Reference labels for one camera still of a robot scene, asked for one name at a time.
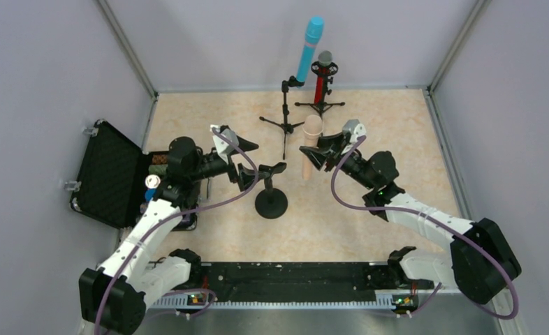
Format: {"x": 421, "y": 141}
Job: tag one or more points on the pink microphone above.
{"x": 312, "y": 129}

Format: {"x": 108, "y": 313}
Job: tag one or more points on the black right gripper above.
{"x": 340, "y": 151}

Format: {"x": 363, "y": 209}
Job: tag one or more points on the open black carrying case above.
{"x": 111, "y": 180}

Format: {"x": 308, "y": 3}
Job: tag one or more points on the blue round token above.
{"x": 149, "y": 194}

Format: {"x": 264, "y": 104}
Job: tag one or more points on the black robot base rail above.
{"x": 303, "y": 284}

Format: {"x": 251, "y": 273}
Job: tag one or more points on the red glitter microphone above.
{"x": 321, "y": 67}

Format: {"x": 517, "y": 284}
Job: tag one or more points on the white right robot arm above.
{"x": 478, "y": 259}

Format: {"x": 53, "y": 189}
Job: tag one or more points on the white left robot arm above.
{"x": 115, "y": 296}

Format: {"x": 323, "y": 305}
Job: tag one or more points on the white round token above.
{"x": 152, "y": 181}

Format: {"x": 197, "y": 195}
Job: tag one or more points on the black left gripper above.
{"x": 233, "y": 163}

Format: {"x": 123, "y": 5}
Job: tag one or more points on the black round base clamp stand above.
{"x": 271, "y": 203}

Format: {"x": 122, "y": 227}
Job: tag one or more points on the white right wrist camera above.
{"x": 352, "y": 130}

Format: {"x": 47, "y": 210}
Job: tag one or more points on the blue microphone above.
{"x": 313, "y": 34}

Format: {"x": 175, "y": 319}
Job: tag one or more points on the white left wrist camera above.
{"x": 225, "y": 140}

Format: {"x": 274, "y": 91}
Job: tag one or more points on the black tripod clip mic stand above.
{"x": 287, "y": 127}

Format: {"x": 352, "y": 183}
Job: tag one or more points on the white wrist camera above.
{"x": 352, "y": 130}
{"x": 225, "y": 140}

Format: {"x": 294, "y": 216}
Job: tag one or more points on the black shock mount tripod stand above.
{"x": 324, "y": 106}

